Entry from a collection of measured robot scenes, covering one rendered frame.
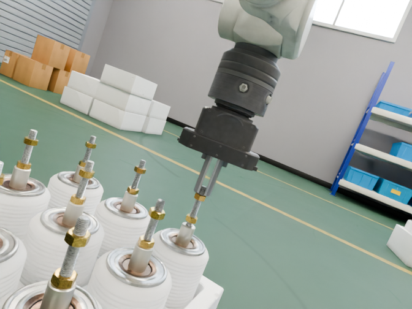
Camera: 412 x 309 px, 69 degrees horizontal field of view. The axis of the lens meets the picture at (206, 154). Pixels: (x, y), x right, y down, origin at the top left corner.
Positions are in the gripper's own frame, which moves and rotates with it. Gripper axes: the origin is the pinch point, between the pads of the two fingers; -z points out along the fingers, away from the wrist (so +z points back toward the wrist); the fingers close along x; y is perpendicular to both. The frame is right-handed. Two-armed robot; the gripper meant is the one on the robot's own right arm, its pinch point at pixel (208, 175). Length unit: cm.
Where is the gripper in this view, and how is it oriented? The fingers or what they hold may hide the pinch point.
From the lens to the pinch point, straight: 45.4
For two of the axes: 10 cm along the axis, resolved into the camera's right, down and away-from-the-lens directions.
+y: -0.6, 1.2, -9.9
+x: -9.3, -3.6, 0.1
